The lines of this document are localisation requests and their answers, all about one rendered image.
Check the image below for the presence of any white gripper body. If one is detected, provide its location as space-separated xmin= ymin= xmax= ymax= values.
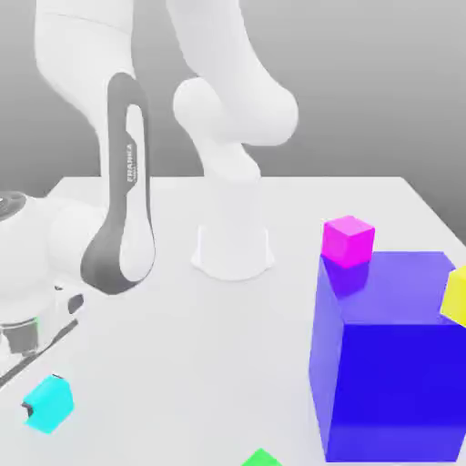
xmin=0 ymin=317 xmax=88 ymax=400

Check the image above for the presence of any small cyan cube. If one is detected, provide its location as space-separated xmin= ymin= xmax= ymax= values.
xmin=22 ymin=374 xmax=76 ymax=435

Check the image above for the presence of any small green cube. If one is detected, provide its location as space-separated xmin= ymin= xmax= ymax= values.
xmin=240 ymin=448 xmax=284 ymax=466

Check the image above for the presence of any small magenta cube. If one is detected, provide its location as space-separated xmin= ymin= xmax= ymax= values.
xmin=320 ymin=214 xmax=376 ymax=269

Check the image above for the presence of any small yellow cube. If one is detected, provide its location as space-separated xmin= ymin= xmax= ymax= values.
xmin=439 ymin=265 xmax=466 ymax=328

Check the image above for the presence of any large blue box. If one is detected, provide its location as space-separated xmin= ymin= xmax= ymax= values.
xmin=308 ymin=250 xmax=466 ymax=464

